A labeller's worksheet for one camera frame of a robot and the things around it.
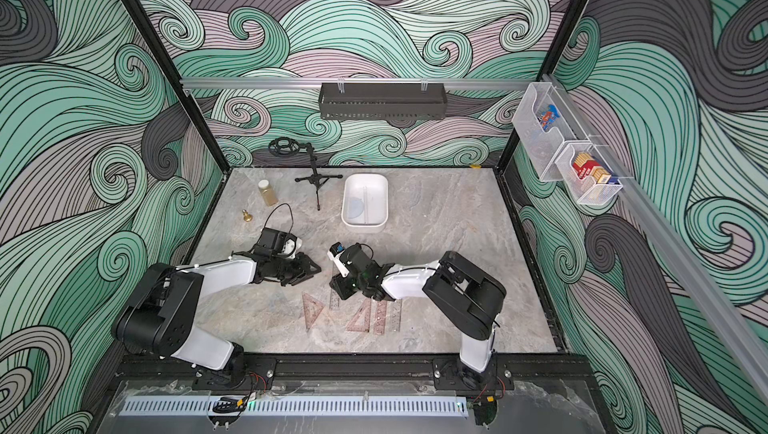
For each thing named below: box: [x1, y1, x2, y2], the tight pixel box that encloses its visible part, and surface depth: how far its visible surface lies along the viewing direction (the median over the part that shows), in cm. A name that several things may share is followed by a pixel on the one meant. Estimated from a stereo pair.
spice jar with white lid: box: [258, 179, 278, 207], surface depth 106 cm
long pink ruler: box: [374, 300, 387, 335], surface depth 85 cm
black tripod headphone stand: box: [268, 137, 343, 211], surface depth 97 cm
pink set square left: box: [302, 293, 326, 330], surface depth 86 cm
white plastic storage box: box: [340, 172, 389, 234], surface depth 110 cm
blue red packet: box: [537, 104, 561, 131], surface depth 85 cm
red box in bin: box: [572, 152, 600, 180], surface depth 68 cm
